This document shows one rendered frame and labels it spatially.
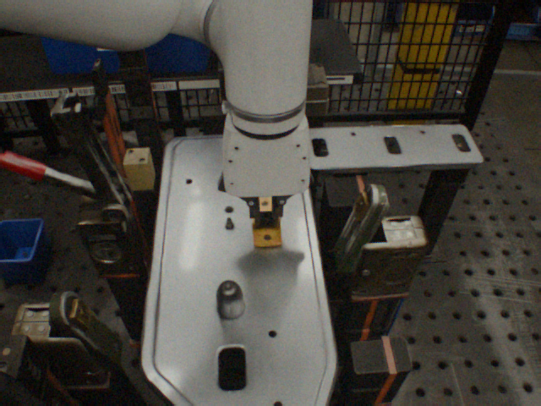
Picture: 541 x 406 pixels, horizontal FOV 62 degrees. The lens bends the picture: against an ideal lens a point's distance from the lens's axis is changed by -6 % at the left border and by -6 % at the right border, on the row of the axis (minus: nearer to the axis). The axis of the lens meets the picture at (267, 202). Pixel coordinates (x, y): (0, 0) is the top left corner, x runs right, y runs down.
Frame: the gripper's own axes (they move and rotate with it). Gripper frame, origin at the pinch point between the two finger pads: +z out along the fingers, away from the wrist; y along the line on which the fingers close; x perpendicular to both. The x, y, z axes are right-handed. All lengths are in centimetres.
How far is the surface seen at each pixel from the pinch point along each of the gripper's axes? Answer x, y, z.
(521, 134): 135, 143, 103
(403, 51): 61, 38, 12
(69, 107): -1.3, -20.4, -18.6
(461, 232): 19, 45, 33
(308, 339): -17.6, 3.8, 2.8
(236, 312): -14.2, -4.3, 1.7
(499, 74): 171, 141, 90
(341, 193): 6.8, 11.9, 5.0
